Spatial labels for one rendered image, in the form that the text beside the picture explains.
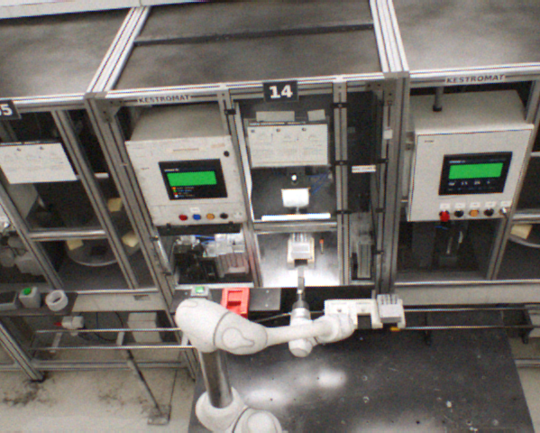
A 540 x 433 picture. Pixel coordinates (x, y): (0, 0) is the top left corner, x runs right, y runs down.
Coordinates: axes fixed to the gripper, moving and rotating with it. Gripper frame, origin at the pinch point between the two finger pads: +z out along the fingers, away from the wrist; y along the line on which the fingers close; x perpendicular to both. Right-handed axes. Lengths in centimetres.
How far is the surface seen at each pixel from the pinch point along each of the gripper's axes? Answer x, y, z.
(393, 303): -42.3, -8.0, -10.3
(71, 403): 148, -100, -12
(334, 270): -16.0, -9.8, 12.3
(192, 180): 40, 63, -1
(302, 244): -0.4, 2.0, 19.9
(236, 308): 31.5, -8.8, -10.4
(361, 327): -27.1, -17.4, -17.0
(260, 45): 10, 100, 38
